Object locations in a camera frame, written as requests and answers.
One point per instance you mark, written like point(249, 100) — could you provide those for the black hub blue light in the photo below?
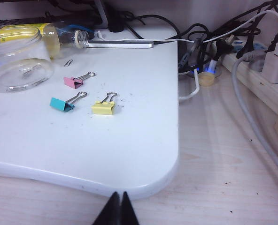
point(188, 68)

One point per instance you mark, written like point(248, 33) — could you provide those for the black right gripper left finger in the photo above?
point(108, 211)

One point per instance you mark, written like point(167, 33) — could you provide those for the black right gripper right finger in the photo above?
point(128, 211)

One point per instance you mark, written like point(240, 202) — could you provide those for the teal binder clip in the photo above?
point(59, 104)

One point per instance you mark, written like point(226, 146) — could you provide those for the small yellowish tape roll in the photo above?
point(206, 79)

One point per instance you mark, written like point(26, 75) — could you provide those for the silver paper clip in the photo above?
point(68, 62)

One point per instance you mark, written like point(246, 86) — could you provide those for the white USB charger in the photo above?
point(274, 68)

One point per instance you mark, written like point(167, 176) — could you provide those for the white power strip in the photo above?
point(251, 79)

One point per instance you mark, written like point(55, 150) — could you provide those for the yellow binder clip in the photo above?
point(102, 109)

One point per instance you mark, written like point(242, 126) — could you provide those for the silver monitor stand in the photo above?
point(120, 44)

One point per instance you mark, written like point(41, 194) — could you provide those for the clear plastic jar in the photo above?
point(17, 70)

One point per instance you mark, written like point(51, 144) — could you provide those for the white raised desk board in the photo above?
point(106, 145)

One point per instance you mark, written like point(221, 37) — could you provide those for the clear bottle yellow label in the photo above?
point(81, 39)

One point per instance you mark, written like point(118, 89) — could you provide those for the pink binder clip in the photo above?
point(72, 82)

